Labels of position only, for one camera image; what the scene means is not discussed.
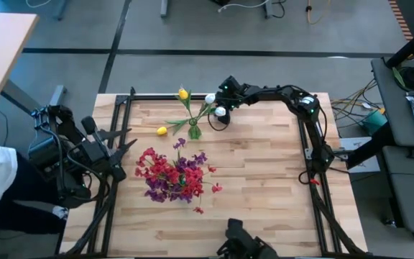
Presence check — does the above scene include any grey desk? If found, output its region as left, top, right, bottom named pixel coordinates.
left=370, top=57, right=414, bottom=148

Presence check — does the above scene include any yellow floor cable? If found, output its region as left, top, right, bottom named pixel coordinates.
left=305, top=0, right=332, bottom=26

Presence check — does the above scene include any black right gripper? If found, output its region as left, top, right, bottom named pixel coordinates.
left=214, top=75, right=247, bottom=126

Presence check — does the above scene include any white floor cable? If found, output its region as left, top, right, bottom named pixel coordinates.
left=217, top=0, right=271, bottom=14

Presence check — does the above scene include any grey padded seat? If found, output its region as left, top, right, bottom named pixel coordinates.
left=382, top=145, right=414, bottom=235

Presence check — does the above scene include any purple artificial flower bunch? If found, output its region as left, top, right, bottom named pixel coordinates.
left=172, top=137, right=208, bottom=172
left=144, top=176, right=194, bottom=203

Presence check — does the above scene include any black aluminium table frame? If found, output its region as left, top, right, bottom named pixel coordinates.
left=62, top=87, right=367, bottom=258

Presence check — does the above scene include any green glass vase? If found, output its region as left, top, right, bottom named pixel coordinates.
left=188, top=117, right=203, bottom=140

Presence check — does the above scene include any grey side table leg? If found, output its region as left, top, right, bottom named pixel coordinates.
left=0, top=79, right=68, bottom=113

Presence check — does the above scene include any black desk leg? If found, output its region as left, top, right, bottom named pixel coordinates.
left=346, top=122, right=388, bottom=171

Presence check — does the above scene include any white floor plate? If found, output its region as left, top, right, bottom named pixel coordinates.
left=339, top=136, right=382, bottom=174

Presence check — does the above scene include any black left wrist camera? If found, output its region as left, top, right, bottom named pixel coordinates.
left=80, top=115, right=99, bottom=137

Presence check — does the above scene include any red artificial flower bunch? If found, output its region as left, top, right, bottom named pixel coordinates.
left=180, top=164, right=224, bottom=215
left=134, top=146, right=181, bottom=186

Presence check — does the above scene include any white artificial tulip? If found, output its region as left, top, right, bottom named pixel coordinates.
left=194, top=92, right=217, bottom=122
left=198, top=106, right=227, bottom=122

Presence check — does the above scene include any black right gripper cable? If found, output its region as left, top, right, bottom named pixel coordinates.
left=207, top=112, right=230, bottom=132

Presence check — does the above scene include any yellow artificial tulip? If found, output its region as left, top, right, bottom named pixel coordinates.
left=156, top=118, right=193, bottom=137
left=174, top=84, right=196, bottom=123

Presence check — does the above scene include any black diagonal pole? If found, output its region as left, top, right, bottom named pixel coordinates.
left=385, top=20, right=414, bottom=70

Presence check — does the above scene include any black floor cable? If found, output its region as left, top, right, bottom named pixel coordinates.
left=271, top=0, right=287, bottom=19

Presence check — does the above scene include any yellow cable bundle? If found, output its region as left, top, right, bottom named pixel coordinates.
left=330, top=78, right=386, bottom=122

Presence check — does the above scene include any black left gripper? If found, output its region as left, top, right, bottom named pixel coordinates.
left=82, top=127, right=138, bottom=183

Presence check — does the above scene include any orange striped floor strip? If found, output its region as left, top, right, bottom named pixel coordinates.
left=387, top=0, right=413, bottom=41

